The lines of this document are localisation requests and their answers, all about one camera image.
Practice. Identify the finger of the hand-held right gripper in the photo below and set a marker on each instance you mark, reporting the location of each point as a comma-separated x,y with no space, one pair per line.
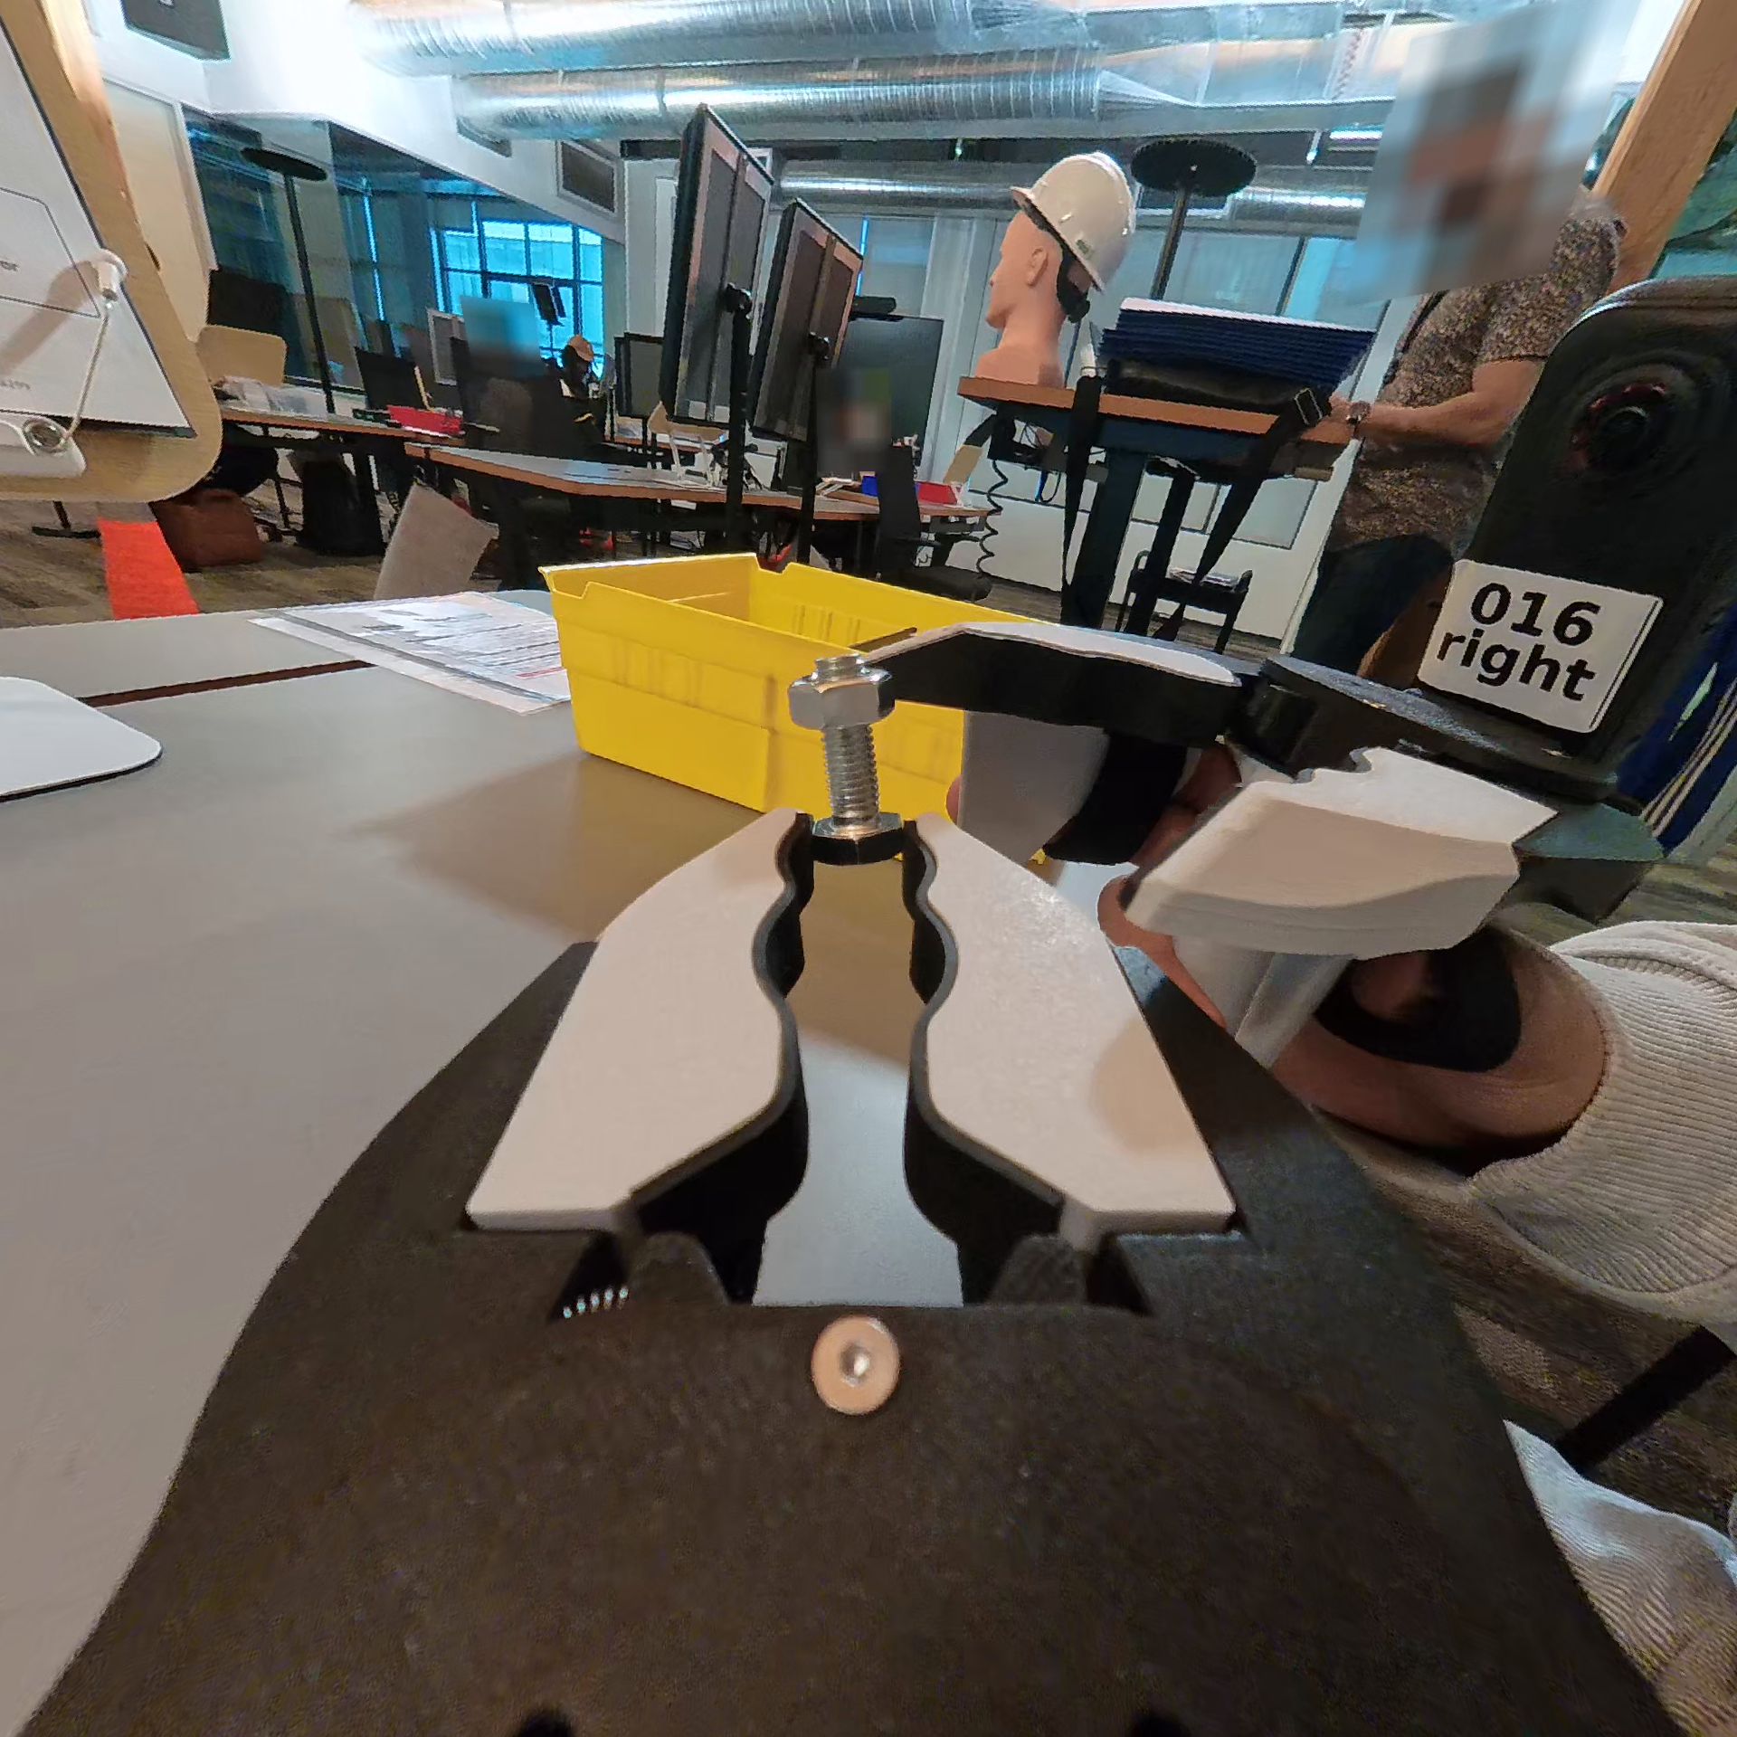
1059,692

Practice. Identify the mannequin head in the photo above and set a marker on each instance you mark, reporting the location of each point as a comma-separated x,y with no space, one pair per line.
1024,320

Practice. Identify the white hard hat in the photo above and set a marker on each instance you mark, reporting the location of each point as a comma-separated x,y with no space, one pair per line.
1086,212

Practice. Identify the wooden standing desk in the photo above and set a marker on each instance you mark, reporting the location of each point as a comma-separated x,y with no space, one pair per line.
1154,408

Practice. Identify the blue track jacket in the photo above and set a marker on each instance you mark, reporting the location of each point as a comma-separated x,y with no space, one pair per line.
1695,801

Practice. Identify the long office table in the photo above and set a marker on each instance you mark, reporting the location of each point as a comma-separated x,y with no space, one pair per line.
569,474

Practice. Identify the grey tilted panel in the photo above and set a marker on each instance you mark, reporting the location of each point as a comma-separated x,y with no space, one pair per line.
434,542

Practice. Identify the small black monitor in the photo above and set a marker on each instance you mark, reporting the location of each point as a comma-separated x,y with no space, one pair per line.
902,367

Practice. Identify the orange floor marker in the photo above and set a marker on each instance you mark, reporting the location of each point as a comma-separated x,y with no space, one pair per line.
147,570

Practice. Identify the laminated instruction sheet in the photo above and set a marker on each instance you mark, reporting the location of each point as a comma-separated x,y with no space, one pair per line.
419,638

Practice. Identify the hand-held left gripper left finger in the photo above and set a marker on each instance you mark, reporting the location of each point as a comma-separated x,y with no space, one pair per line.
651,1045

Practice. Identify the instruction sheet on white stand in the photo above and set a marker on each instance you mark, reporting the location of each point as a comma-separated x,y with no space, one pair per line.
80,352

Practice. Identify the wooden post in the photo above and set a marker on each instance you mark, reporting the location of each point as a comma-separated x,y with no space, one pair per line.
1675,123

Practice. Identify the grey desk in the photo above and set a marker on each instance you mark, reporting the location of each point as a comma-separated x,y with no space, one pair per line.
272,950

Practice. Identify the yellow plastic bin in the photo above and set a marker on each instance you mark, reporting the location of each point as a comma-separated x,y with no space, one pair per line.
679,707

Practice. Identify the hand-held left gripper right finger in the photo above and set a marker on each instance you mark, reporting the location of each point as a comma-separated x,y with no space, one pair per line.
1059,1060

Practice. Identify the silver ventilation duct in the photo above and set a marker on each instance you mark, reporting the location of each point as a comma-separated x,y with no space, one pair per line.
815,103
815,27

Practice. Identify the stack of blue folders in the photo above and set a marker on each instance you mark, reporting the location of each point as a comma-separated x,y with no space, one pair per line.
1220,352

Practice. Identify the large black monitor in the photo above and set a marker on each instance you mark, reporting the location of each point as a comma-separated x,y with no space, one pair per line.
803,333
712,271

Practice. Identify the steel hex nut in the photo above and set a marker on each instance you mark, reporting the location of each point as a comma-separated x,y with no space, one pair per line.
833,700

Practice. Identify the brown bag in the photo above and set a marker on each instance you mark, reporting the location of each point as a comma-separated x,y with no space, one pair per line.
211,530

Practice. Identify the black office chair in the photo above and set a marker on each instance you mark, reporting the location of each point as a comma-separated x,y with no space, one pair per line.
902,516

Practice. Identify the steel bolt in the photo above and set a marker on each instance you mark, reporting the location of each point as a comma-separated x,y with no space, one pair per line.
849,775

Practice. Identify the person's right hand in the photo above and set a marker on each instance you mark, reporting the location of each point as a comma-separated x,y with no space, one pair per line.
1425,1108

